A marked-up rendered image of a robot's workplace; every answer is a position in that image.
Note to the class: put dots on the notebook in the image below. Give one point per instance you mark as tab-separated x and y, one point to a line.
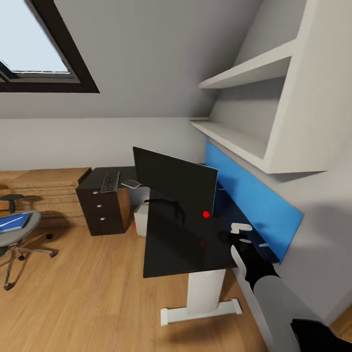
131	183

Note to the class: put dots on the room divider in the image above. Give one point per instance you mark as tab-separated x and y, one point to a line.
275	219

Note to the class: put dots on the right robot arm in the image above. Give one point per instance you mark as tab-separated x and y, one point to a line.
294	326

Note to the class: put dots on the swivel chair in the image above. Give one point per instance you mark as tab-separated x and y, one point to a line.
10	242

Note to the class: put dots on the folder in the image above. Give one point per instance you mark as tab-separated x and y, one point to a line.
14	222

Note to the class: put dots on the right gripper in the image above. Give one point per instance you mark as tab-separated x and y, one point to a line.
226	237

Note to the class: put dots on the keyboard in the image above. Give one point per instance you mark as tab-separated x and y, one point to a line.
111	182

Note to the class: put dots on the fixed window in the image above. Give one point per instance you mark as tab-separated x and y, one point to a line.
37	52

